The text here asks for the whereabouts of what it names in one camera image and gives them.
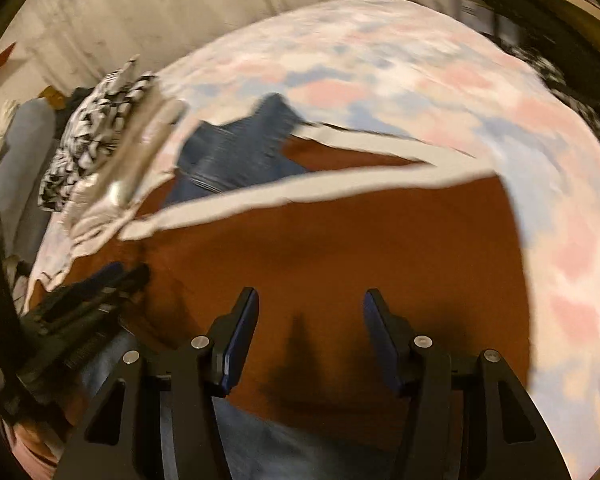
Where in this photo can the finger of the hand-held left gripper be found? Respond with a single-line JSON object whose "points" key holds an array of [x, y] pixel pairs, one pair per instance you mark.
{"points": [[105, 274], [130, 280]]}

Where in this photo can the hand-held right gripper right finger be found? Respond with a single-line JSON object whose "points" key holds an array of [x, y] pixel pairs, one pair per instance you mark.
{"points": [[380, 332]]}

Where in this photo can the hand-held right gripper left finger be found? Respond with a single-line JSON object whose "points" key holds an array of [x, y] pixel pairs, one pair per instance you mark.
{"points": [[240, 332]]}

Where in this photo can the brown pants with white stripe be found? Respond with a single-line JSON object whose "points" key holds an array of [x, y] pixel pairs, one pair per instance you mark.
{"points": [[330, 240]]}

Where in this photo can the blue denim cloth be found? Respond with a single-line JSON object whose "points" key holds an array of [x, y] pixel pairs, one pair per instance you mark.
{"points": [[280, 445]]}

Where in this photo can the white quilt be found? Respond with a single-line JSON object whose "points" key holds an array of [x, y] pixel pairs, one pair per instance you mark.
{"points": [[140, 150]]}

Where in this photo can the black white patterned garment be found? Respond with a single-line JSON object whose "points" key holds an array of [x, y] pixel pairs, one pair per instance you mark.
{"points": [[90, 125]]}

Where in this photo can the blue jeans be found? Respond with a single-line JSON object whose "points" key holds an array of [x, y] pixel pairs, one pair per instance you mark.
{"points": [[230, 155]]}

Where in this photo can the pastel patterned blanket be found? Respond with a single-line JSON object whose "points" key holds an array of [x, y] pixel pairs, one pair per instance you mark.
{"points": [[430, 75]]}

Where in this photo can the cream curtain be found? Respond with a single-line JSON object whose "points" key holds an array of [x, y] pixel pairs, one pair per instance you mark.
{"points": [[155, 10]]}

